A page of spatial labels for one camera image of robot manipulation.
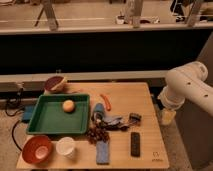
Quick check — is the small blue-grey towel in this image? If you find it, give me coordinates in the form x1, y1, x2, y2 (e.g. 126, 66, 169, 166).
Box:
103, 116, 123, 126

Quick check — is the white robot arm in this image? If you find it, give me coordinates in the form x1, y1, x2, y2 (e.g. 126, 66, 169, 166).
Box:
158, 61, 213, 125

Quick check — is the black brush tool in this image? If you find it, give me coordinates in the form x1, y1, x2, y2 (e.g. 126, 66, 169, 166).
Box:
102, 113, 142, 131

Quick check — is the black remote control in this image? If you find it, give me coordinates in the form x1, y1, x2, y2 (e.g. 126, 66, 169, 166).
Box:
131, 132, 140, 157

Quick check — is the orange carrot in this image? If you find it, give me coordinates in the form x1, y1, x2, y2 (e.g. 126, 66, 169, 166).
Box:
100, 94, 111, 111

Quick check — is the blue cylindrical can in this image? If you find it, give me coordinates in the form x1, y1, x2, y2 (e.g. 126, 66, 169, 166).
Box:
91, 103, 105, 121

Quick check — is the blue sponge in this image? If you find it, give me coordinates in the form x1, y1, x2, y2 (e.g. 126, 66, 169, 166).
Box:
96, 141, 109, 164

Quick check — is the bunch of dark grapes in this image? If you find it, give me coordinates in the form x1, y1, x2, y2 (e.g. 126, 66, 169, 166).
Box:
86, 127, 109, 144

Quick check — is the orange round fruit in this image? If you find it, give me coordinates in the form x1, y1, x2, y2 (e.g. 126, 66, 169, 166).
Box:
62, 100, 75, 112

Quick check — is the white plastic cup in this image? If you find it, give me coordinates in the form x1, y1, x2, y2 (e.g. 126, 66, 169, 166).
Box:
56, 137, 76, 158

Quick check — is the green plastic tray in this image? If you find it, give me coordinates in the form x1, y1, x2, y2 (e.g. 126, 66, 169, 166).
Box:
27, 94, 90, 135

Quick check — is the red plastic bowl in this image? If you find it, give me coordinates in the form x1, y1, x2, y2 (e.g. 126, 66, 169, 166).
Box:
22, 135, 53, 164

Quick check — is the blue power box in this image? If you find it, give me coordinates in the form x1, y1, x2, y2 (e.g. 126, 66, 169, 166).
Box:
22, 105, 34, 123

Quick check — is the black cable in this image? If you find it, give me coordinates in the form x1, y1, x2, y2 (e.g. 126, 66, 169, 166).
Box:
4, 87, 26, 151

